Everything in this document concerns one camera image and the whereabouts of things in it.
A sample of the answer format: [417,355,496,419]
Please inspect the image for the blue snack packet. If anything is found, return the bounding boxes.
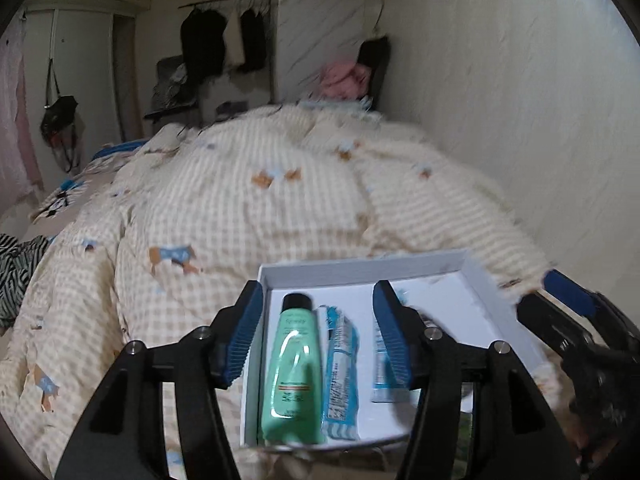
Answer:
[371,316,414,404]
[320,306,359,442]

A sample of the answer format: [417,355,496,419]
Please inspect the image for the green hand cream tube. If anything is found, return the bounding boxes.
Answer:
[260,292,323,445]

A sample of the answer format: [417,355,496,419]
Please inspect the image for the white cardboard box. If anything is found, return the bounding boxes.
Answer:
[240,250,547,451]

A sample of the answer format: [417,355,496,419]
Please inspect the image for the zebra striped cloth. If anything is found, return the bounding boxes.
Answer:
[0,233,50,334]

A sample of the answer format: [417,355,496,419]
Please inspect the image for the pink lace curtain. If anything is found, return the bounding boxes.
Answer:
[0,18,43,214]

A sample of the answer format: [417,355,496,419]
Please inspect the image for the beige checkered duvet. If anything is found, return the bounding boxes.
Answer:
[1,106,549,476]

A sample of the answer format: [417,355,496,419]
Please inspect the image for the black headboard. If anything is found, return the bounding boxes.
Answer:
[357,36,390,110]

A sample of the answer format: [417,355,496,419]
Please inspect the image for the pink clothes pile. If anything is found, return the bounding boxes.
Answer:
[319,62,371,101]

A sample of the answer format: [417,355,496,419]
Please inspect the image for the black hanging bag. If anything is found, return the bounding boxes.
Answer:
[40,58,80,174]

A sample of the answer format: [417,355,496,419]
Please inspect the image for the black chair with clothes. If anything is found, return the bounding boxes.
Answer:
[143,55,198,122]

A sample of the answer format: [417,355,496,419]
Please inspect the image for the black hanging clothes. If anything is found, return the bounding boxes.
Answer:
[180,6,270,86]

